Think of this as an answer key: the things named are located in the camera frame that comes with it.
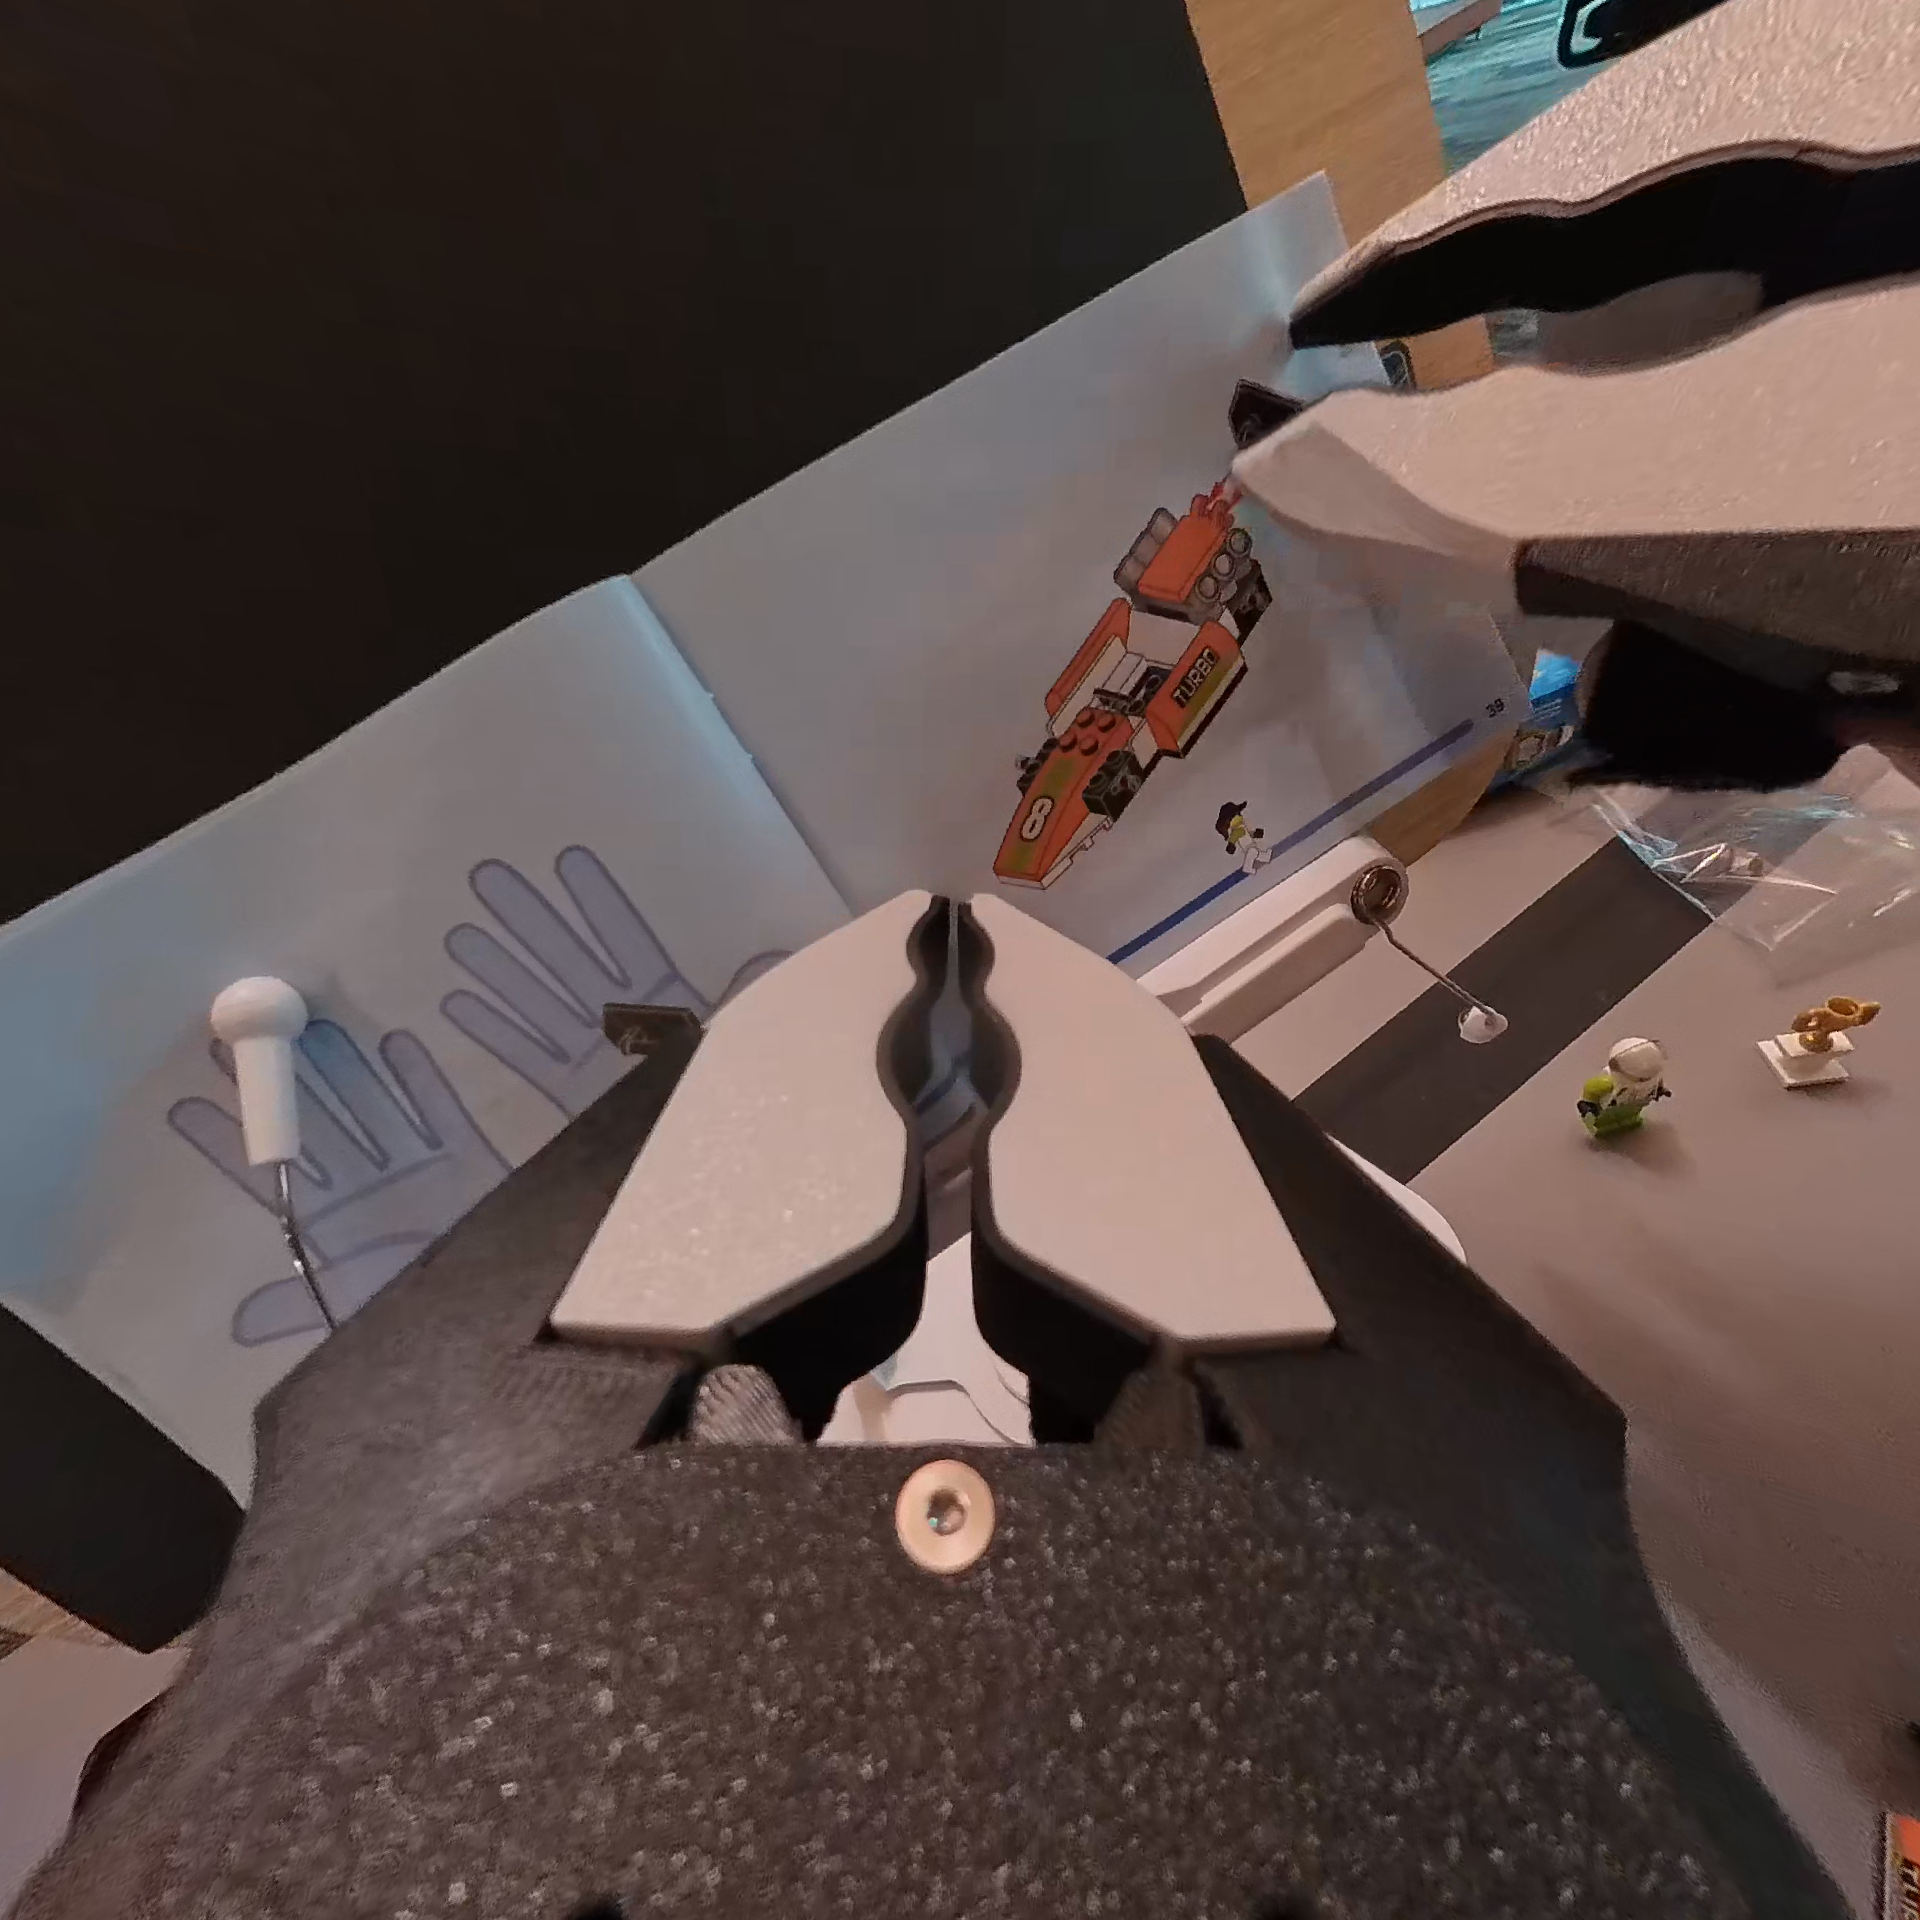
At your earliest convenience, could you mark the instruction booklet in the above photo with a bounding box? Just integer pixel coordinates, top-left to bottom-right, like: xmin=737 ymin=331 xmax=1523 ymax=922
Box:
xmin=0 ymin=176 xmax=1533 ymax=1502

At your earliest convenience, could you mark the clear plastic bag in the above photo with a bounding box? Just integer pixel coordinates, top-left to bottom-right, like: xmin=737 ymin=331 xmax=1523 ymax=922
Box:
xmin=1608 ymin=752 xmax=1920 ymax=962

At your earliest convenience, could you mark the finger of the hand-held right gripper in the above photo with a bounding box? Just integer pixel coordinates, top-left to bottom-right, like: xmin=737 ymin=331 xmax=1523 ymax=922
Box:
xmin=1293 ymin=0 xmax=1920 ymax=376
xmin=1233 ymin=277 xmax=1920 ymax=638

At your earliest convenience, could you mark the white book stand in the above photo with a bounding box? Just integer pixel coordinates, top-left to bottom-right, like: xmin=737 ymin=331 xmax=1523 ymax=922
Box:
xmin=207 ymin=854 xmax=1519 ymax=1456

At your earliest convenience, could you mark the blue cardboard box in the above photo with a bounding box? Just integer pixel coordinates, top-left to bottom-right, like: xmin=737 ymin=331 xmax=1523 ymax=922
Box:
xmin=1487 ymin=647 xmax=1608 ymax=788

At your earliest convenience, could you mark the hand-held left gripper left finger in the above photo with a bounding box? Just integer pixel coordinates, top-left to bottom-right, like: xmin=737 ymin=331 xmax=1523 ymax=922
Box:
xmin=555 ymin=892 xmax=960 ymax=1406

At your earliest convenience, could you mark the green minifigure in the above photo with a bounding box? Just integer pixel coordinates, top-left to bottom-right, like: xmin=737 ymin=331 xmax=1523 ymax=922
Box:
xmin=1575 ymin=1036 xmax=1677 ymax=1147

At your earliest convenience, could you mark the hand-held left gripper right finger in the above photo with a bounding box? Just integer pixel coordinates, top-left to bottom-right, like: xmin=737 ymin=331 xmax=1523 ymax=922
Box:
xmin=959 ymin=892 xmax=1341 ymax=1406

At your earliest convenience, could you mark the small gold trophy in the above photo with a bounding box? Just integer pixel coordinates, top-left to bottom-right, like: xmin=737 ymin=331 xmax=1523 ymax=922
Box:
xmin=1761 ymin=996 xmax=1881 ymax=1090

